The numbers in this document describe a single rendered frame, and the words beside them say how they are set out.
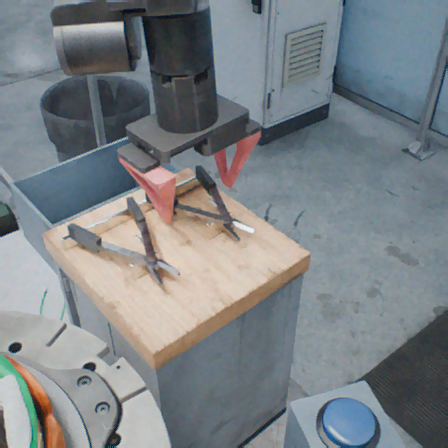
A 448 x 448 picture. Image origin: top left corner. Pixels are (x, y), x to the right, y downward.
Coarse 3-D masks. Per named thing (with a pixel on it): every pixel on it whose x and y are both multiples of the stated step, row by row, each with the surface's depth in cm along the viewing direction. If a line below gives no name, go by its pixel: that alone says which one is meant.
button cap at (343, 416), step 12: (336, 408) 43; (348, 408) 43; (360, 408) 43; (324, 420) 42; (336, 420) 42; (348, 420) 42; (360, 420) 42; (372, 420) 42; (336, 432) 41; (348, 432) 41; (360, 432) 41; (372, 432) 41; (336, 444) 41; (348, 444) 41; (360, 444) 41
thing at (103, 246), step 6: (96, 246) 51; (102, 246) 51; (108, 246) 51; (114, 246) 51; (108, 252) 51; (114, 252) 50; (120, 252) 50; (126, 252) 50; (132, 252) 50; (126, 258) 50; (132, 258) 50; (138, 258) 50; (144, 258) 50; (144, 264) 50
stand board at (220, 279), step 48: (144, 192) 62; (192, 192) 62; (48, 240) 55; (192, 240) 55; (288, 240) 55; (96, 288) 50; (144, 288) 50; (192, 288) 50; (240, 288) 50; (144, 336) 46; (192, 336) 47
